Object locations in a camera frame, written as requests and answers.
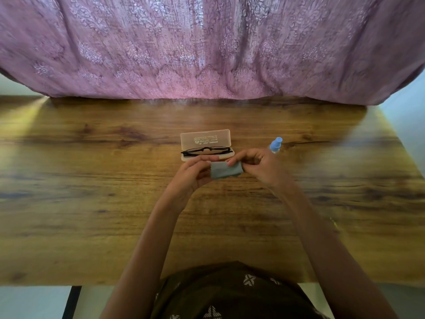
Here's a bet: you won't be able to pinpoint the person's right hand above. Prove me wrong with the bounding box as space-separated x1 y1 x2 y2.
227 148 293 194

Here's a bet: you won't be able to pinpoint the person's left hand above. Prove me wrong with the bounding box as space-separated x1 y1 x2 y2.
165 155 220 214

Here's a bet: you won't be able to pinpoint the grey cleaning cloth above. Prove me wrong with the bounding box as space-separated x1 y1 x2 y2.
210 161 244 180

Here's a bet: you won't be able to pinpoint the person's left forearm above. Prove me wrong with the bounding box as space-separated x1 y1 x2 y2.
99 195 187 319

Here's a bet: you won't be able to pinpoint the person's right forearm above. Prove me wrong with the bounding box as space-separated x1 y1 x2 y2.
275 183 400 319

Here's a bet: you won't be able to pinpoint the clear plastic glasses case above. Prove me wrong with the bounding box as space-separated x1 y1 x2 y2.
180 129 235 162

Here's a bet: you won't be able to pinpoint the dark patterned garment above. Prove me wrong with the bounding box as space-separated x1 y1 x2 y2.
150 261 330 319

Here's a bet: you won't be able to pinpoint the pink patterned cloth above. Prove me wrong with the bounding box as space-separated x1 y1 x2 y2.
0 0 425 106

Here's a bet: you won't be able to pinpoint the black table leg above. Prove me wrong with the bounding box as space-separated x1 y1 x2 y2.
62 286 82 319

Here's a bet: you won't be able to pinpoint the black frame eyeglasses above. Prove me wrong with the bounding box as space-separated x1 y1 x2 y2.
181 146 232 157

